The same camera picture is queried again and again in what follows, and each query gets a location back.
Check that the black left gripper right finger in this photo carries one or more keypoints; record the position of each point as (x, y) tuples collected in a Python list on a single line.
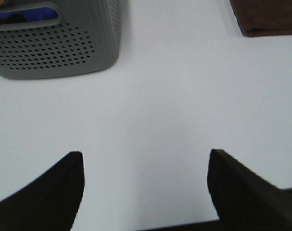
[(243, 200)]

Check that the brown square towel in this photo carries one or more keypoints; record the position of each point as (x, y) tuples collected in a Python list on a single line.
[(257, 18)]

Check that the purple towel in basket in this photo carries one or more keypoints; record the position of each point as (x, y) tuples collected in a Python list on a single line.
[(28, 15)]

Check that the grey perforated plastic basket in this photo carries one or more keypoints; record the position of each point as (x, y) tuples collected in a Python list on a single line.
[(85, 38)]

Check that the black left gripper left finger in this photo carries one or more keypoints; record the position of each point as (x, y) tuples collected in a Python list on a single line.
[(50, 202)]

